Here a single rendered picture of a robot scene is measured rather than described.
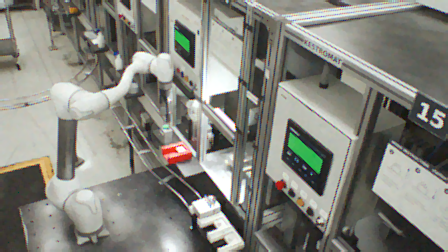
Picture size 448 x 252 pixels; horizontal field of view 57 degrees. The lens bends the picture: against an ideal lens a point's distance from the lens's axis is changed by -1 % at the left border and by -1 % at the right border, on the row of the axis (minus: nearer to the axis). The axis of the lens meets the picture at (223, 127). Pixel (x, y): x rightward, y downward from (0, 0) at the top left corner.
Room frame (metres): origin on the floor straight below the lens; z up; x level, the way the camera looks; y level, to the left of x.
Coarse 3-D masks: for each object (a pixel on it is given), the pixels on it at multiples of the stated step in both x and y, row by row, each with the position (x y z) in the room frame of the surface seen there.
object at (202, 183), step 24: (168, 0) 2.44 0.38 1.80; (264, 0) 1.85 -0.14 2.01; (288, 0) 1.88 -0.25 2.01; (312, 0) 1.91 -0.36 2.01; (360, 0) 1.97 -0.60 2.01; (384, 0) 2.00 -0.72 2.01; (408, 0) 1.96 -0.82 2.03; (168, 24) 2.44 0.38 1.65; (168, 48) 2.44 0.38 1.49; (264, 96) 1.55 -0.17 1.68; (264, 120) 1.53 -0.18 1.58; (216, 144) 2.20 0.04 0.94; (216, 192) 2.16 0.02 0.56
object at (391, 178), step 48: (288, 48) 1.49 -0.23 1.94; (336, 96) 1.25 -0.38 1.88; (384, 96) 1.09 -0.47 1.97; (384, 144) 1.05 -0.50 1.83; (432, 144) 0.93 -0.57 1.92; (384, 192) 0.99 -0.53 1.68; (432, 192) 0.88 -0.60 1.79; (288, 240) 1.31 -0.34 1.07; (384, 240) 0.95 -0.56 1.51; (432, 240) 0.83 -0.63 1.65
